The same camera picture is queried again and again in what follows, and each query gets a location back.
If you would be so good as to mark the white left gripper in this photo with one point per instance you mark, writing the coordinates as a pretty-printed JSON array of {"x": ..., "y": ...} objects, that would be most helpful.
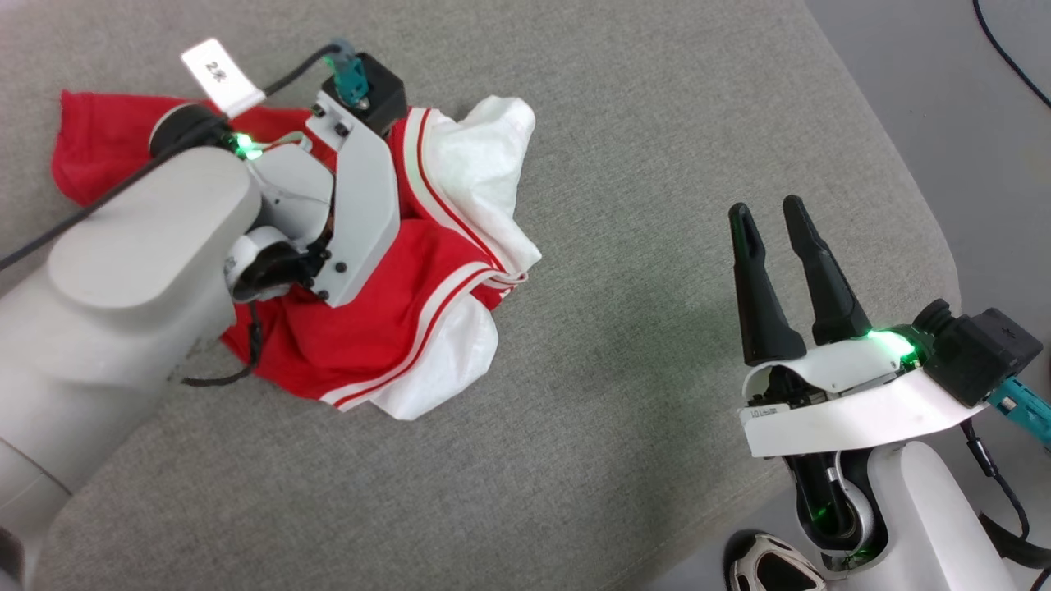
[{"x": 361, "y": 205}]

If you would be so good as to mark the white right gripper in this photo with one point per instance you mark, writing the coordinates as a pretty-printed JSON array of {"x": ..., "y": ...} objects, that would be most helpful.
[{"x": 854, "y": 410}]

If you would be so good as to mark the red white basketball jersey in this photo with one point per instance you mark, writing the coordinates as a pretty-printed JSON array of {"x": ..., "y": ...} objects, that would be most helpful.
[{"x": 386, "y": 328}]

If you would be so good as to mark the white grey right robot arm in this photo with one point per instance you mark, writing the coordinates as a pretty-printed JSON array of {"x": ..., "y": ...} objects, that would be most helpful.
[{"x": 928, "y": 525}]

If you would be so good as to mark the white black robot base part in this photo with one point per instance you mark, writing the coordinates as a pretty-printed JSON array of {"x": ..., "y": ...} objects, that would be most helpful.
[{"x": 772, "y": 568}]

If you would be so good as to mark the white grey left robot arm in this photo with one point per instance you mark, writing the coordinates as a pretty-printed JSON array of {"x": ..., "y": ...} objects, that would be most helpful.
[{"x": 123, "y": 271}]

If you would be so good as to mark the teal left camera connector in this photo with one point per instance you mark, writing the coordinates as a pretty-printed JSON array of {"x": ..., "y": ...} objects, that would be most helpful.
[{"x": 351, "y": 75}]

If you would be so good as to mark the teal camera connector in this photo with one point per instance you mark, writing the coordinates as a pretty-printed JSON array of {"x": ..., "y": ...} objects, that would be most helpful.
[
  {"x": 351, "y": 75},
  {"x": 1022, "y": 409}
]

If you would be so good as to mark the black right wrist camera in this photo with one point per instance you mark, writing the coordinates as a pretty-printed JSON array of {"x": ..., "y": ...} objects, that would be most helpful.
[{"x": 977, "y": 353}]

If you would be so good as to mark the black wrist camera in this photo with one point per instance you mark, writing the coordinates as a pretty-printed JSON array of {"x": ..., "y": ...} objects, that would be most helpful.
[
  {"x": 977, "y": 353},
  {"x": 379, "y": 94}
]

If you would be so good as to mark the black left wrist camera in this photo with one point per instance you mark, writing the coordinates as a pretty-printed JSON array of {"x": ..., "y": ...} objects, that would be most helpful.
[{"x": 379, "y": 94}]

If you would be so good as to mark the teal right camera connector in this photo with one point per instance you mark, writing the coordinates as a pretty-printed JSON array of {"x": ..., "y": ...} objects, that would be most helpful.
[{"x": 1022, "y": 409}]

